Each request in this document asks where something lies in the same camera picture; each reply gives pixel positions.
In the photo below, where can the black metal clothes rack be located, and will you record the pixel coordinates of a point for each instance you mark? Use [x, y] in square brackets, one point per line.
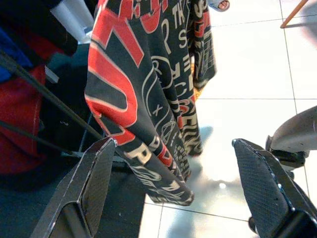
[49, 97]

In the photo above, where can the grey slipper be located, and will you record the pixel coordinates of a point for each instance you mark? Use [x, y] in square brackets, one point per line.
[219, 5]

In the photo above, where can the black red printed shirt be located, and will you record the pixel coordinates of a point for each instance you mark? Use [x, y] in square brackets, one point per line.
[138, 99]

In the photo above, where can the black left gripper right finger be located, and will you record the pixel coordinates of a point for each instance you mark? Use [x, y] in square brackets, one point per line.
[262, 193]

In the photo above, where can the silver robot foot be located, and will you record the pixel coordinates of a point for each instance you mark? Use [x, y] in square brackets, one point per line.
[294, 134]

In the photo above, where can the black short garment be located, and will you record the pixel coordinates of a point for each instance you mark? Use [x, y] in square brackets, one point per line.
[32, 19]

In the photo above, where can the blue printed jersey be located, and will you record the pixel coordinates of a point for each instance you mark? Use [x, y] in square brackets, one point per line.
[12, 57]

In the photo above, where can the wooden furniture leg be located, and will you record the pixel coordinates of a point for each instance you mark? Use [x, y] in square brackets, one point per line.
[293, 13]

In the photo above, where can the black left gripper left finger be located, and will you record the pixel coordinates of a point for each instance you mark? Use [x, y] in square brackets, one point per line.
[74, 198]

